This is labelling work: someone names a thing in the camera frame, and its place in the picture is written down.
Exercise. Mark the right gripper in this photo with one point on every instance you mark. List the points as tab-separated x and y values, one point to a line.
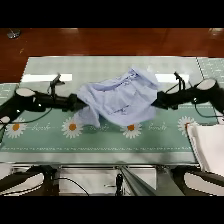
163	100

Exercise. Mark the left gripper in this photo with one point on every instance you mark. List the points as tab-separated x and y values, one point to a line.
74	102

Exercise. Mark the light blue shirt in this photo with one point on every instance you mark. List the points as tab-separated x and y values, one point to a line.
120	98

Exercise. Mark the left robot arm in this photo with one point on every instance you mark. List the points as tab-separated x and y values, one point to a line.
28	100

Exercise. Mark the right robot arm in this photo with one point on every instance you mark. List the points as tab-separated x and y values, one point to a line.
202	91

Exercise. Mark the white garment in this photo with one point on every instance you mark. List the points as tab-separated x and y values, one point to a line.
209	146

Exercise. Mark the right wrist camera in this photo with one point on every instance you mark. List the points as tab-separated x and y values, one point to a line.
180	81

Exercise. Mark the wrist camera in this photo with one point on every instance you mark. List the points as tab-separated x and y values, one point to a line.
55	82
180	81

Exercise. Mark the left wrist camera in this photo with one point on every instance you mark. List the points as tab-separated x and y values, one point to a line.
55	82

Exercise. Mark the silver frame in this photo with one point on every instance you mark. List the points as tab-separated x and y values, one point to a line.
133	180

